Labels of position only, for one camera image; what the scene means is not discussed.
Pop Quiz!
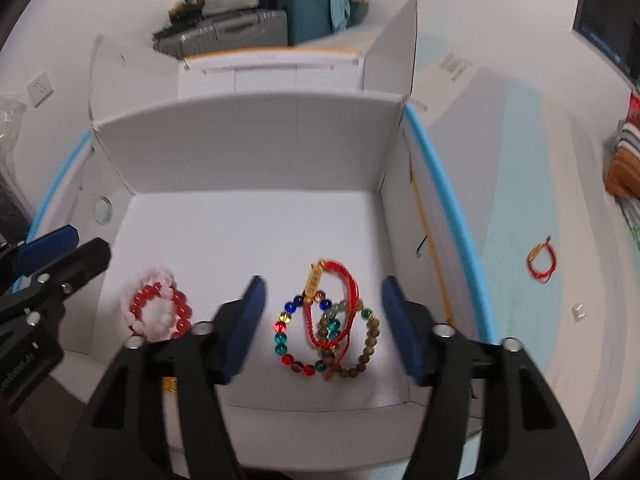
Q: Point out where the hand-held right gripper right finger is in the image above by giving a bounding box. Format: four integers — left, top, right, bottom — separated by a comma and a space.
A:
381, 275, 586, 480

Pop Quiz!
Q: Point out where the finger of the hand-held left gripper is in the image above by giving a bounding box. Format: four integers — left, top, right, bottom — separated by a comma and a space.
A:
22, 237, 112, 321
0, 225, 81, 286

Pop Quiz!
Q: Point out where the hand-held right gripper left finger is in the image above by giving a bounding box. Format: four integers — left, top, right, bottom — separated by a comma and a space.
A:
60, 275, 268, 480

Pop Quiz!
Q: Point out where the wooden bead bracelet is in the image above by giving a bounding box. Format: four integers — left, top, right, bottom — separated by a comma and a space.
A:
317, 300, 382, 381

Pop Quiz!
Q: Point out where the multicolour glass bead bracelet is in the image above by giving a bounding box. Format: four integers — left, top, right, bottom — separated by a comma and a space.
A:
272, 290, 346, 376

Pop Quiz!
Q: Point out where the red bead bracelet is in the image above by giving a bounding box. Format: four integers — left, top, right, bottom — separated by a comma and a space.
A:
131, 284, 193, 338

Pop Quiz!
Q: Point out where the pink bead bracelet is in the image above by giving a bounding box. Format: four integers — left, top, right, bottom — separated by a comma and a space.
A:
120, 266, 176, 343

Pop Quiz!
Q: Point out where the thick red cord bracelet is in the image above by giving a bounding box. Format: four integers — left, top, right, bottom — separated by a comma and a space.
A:
300, 259, 363, 381

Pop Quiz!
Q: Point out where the blue and yellow cardboard box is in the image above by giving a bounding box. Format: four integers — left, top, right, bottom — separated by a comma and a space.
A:
25, 0, 496, 461

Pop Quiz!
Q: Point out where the striped pillow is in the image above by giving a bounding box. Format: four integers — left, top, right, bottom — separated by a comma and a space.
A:
605, 90, 640, 201

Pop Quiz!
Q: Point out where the grey suitcase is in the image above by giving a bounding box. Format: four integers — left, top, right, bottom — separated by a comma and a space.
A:
152, 9, 290, 58

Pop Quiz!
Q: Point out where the teal suitcase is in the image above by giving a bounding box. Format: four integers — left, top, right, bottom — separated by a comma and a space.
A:
277, 0, 351, 46

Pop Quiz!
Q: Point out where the dark window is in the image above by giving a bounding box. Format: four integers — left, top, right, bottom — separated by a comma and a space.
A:
572, 0, 640, 81

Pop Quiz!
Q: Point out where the thin red cord bracelet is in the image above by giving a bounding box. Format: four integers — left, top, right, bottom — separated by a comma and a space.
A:
526, 236, 558, 283

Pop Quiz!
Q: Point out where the white wall socket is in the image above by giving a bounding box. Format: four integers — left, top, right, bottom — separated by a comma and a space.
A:
27, 71, 53, 107

